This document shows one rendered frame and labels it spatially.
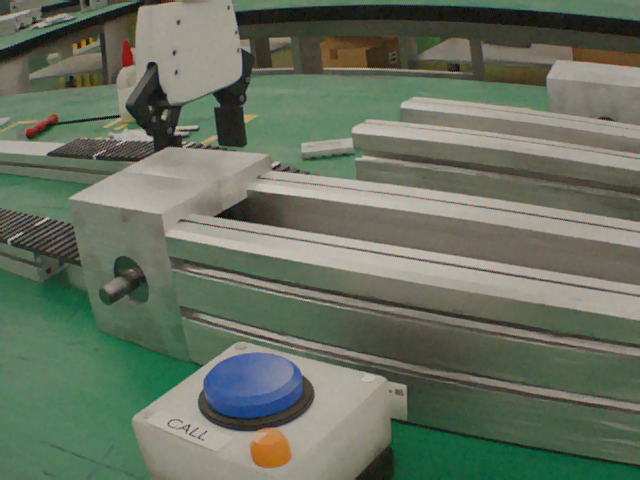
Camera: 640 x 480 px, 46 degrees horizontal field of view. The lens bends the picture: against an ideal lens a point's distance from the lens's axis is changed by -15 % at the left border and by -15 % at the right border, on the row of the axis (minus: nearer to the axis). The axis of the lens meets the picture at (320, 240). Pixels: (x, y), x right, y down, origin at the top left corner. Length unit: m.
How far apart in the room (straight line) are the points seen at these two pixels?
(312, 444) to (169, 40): 0.45
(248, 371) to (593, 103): 0.46
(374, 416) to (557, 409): 0.09
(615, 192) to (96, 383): 0.35
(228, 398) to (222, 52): 0.46
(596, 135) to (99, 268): 0.36
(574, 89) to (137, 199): 0.39
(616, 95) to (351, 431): 0.45
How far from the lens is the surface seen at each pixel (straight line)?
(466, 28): 2.09
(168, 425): 0.33
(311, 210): 0.49
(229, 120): 0.79
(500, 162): 0.55
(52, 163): 0.92
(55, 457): 0.44
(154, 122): 0.70
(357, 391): 0.34
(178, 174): 0.52
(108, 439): 0.44
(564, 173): 0.53
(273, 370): 0.34
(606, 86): 0.71
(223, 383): 0.33
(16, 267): 0.68
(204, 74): 0.73
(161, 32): 0.70
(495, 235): 0.43
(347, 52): 4.48
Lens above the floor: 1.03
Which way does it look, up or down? 23 degrees down
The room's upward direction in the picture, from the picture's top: 7 degrees counter-clockwise
